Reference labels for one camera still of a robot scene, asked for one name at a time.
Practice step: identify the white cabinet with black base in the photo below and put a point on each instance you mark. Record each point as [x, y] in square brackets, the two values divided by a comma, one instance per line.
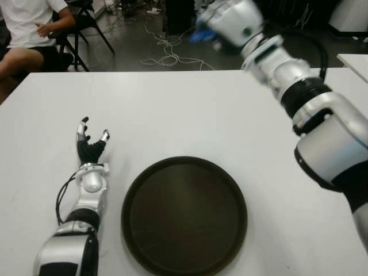
[352, 17]

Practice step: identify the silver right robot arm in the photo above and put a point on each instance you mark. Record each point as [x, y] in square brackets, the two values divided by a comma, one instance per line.
[325, 143]

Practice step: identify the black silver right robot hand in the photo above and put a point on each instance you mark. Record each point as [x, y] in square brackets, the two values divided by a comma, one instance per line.
[235, 20]

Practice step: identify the black folding chair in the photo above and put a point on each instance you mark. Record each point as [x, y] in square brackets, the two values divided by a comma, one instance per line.
[84, 21]

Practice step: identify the white power strip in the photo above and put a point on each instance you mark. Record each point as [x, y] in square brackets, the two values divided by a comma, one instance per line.
[153, 11]

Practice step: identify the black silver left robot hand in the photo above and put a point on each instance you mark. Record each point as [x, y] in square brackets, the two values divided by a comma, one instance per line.
[89, 151]

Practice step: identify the round dark brown tray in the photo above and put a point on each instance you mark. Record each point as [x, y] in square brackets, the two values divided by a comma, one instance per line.
[184, 218]

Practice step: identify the white side table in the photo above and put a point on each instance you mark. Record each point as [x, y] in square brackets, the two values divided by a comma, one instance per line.
[356, 63]

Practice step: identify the seated person in white shirt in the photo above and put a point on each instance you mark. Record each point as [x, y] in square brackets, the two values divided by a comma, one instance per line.
[26, 26]

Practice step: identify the blue Oreo packet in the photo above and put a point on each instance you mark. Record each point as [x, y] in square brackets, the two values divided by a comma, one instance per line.
[201, 36]

